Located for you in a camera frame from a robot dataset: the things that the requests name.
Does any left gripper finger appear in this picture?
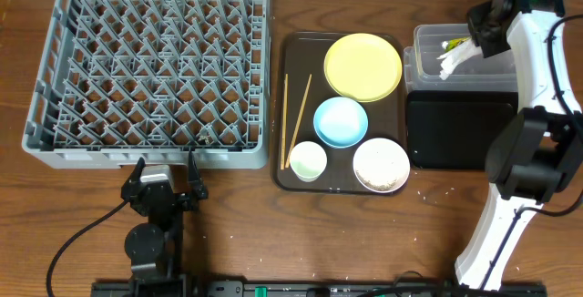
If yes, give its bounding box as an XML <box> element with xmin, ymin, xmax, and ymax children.
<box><xmin>188</xmin><ymin>151</ymin><xmax>203</xmax><ymax>192</ymax></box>
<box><xmin>128</xmin><ymin>158</ymin><xmax>146</xmax><ymax>187</ymax></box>

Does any green snack wrapper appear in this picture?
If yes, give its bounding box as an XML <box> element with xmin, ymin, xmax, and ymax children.
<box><xmin>441</xmin><ymin>37</ymin><xmax>470</xmax><ymax>53</ymax></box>

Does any white paper napkin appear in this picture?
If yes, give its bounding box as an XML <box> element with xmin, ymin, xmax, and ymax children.
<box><xmin>437</xmin><ymin>38</ymin><xmax>482</xmax><ymax>80</ymax></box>

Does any white cup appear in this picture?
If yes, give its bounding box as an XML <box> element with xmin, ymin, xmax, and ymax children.
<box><xmin>290</xmin><ymin>141</ymin><xmax>327</xmax><ymax>182</ymax></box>

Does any light blue bowl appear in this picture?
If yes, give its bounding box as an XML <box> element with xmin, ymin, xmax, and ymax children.
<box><xmin>312</xmin><ymin>97</ymin><xmax>369</xmax><ymax>149</ymax></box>

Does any white bowl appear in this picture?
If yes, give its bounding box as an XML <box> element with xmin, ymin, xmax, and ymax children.
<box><xmin>353</xmin><ymin>138</ymin><xmax>411</xmax><ymax>194</ymax></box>

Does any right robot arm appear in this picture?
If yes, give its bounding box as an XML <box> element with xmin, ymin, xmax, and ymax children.
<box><xmin>455</xmin><ymin>0</ymin><xmax>582</xmax><ymax>296</ymax></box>

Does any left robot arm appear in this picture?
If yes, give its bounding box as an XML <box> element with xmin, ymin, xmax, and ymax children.
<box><xmin>121</xmin><ymin>152</ymin><xmax>209</xmax><ymax>296</ymax></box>

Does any grey dishwasher rack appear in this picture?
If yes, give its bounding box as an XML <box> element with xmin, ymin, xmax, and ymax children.
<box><xmin>22</xmin><ymin>0</ymin><xmax>271</xmax><ymax>169</ymax></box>

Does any black waste tray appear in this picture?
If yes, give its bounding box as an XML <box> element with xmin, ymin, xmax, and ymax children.
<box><xmin>405</xmin><ymin>90</ymin><xmax>518</xmax><ymax>171</ymax></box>

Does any clear plastic bin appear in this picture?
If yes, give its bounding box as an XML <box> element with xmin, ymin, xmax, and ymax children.
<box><xmin>404</xmin><ymin>24</ymin><xmax>517</xmax><ymax>92</ymax></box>

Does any left wooden chopstick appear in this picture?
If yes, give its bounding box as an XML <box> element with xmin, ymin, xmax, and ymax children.
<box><xmin>280</xmin><ymin>73</ymin><xmax>289</xmax><ymax>170</ymax></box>

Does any wooden chopstick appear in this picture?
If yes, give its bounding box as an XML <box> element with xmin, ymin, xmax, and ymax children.
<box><xmin>280</xmin><ymin>73</ymin><xmax>289</xmax><ymax>170</ymax></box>
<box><xmin>284</xmin><ymin>74</ymin><xmax>312</xmax><ymax>169</ymax></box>

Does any yellow plate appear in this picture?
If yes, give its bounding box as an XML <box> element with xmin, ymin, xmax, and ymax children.
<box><xmin>323</xmin><ymin>33</ymin><xmax>403</xmax><ymax>103</ymax></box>

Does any dark brown serving tray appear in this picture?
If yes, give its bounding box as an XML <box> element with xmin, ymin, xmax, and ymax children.
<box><xmin>270</xmin><ymin>32</ymin><xmax>406</xmax><ymax>195</ymax></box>

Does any right wooden chopstick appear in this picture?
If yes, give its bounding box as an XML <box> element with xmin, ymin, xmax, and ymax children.
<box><xmin>284</xmin><ymin>74</ymin><xmax>312</xmax><ymax>169</ymax></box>

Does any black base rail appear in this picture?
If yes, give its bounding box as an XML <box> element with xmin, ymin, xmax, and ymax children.
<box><xmin>90</xmin><ymin>281</ymin><xmax>548</xmax><ymax>297</ymax></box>

